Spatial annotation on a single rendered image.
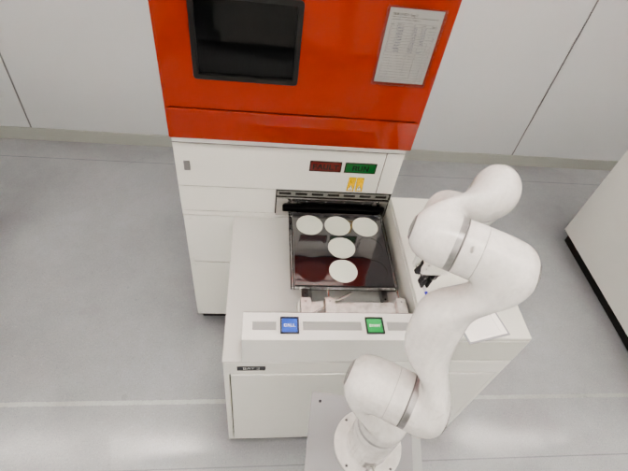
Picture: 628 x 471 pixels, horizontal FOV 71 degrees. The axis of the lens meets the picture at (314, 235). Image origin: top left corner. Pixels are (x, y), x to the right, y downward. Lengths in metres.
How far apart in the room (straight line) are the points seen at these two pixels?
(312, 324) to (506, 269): 0.73
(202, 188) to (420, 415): 1.13
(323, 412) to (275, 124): 0.89
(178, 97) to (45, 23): 1.92
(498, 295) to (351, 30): 0.83
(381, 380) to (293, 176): 0.91
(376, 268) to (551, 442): 1.40
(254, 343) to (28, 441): 1.33
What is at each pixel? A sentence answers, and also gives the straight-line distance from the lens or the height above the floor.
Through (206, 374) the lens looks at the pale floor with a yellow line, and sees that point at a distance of 2.35.
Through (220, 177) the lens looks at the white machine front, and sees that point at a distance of 1.68.
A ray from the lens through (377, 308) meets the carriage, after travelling 1.53.
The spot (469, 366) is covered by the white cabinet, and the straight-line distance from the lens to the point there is 1.66.
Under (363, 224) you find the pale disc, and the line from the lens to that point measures 1.74.
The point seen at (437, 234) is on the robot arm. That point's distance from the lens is 0.77.
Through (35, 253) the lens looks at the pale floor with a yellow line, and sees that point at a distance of 2.99.
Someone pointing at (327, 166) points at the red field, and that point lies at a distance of 1.64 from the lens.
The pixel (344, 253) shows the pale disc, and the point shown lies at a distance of 1.62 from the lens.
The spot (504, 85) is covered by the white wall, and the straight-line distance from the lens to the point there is 3.52.
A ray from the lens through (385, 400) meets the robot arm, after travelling 0.99.
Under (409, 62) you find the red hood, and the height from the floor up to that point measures 1.54.
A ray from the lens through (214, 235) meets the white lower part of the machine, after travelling 1.91.
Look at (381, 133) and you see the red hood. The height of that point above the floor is 1.29.
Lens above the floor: 2.13
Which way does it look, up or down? 48 degrees down
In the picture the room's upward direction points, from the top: 10 degrees clockwise
